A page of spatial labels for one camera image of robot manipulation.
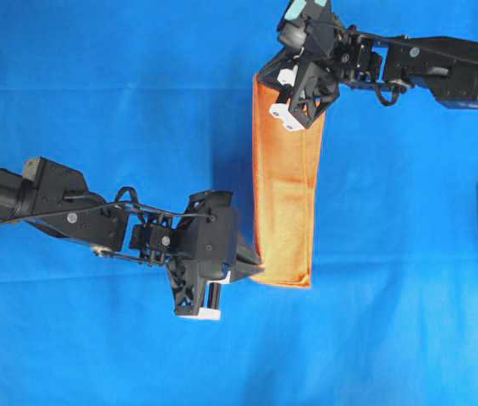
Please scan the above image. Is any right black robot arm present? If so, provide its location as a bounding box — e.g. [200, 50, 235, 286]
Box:
[257, 1, 478, 131]

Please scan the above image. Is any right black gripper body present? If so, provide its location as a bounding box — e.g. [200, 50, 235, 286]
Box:
[269, 1, 343, 132]

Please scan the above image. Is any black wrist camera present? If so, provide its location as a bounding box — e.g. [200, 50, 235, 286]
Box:
[278, 22, 307, 50]
[186, 190, 233, 214]

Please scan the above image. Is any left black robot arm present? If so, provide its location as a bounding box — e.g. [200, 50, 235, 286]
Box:
[0, 157, 264, 321]

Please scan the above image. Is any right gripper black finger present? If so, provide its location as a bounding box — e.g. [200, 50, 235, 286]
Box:
[258, 48, 301, 92]

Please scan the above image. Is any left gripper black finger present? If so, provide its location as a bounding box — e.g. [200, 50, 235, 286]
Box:
[236, 233, 262, 266]
[229, 264, 265, 283]

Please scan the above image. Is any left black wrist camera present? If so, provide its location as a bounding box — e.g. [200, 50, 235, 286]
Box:
[186, 190, 233, 214]

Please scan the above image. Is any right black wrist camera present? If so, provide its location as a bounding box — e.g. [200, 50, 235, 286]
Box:
[278, 22, 307, 50]

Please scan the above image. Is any orange towel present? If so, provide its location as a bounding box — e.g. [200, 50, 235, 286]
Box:
[252, 79, 326, 288]

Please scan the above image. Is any blue table cloth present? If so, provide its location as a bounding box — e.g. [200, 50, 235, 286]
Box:
[0, 1, 478, 405]

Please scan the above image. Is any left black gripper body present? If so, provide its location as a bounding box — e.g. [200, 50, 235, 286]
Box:
[167, 201, 238, 319]

